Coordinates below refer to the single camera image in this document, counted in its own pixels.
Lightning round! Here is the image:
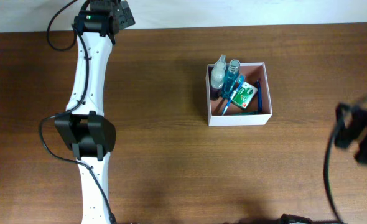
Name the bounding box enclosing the blue disposable razor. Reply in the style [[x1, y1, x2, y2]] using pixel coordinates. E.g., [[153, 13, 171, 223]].
[[256, 79, 262, 114]]

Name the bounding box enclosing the clear bottle purple liquid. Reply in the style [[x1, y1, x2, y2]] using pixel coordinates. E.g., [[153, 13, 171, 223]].
[[210, 55, 226, 100]]

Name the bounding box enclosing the green white soap bar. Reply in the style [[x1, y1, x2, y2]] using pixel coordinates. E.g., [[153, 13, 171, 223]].
[[231, 82, 258, 109]]

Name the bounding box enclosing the blue white toothbrush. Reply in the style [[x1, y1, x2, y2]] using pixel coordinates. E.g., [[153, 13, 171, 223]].
[[221, 74, 245, 116]]

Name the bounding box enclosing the blue mouthwash bottle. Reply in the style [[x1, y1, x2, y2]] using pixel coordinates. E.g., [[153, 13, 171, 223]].
[[221, 59, 240, 99]]

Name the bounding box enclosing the green red toothpaste tube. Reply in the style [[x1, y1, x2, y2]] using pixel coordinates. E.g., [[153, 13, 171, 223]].
[[233, 111, 259, 116]]

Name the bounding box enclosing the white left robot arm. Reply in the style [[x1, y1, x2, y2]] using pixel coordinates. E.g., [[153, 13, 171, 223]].
[[53, 0, 135, 223]]

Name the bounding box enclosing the white cardboard box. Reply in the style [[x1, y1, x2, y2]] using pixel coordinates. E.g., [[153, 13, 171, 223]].
[[205, 63, 272, 126]]

